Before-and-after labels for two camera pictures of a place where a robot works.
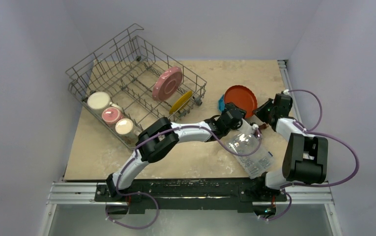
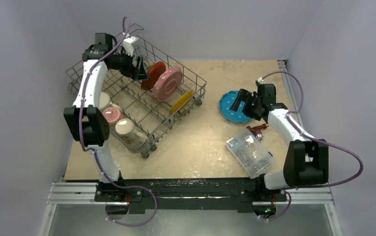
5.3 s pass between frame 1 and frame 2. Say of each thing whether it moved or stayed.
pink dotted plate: stayed
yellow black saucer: stayed
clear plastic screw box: stayed
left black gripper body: moved
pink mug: stayed
